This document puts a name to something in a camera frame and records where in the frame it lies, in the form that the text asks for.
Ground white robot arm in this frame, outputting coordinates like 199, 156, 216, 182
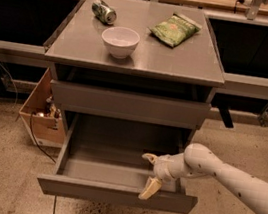
139, 143, 268, 214

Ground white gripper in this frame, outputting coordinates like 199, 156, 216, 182
138, 153, 184, 200

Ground white bowl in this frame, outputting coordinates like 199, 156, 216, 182
101, 26, 140, 59

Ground grey drawer cabinet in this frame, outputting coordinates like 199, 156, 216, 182
46, 0, 224, 153

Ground grey drawer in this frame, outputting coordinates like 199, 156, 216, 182
38, 114, 197, 214
50, 80, 210, 129

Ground grey top drawer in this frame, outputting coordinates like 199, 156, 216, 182
50, 80, 210, 129

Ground green chip bag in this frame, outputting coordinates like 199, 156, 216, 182
149, 12, 202, 47

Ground green soda can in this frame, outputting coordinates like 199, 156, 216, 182
92, 0, 117, 25

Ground black floor cable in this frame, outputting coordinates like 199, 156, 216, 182
14, 110, 72, 214

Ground wooden box with items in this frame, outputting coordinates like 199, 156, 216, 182
19, 69, 65, 148

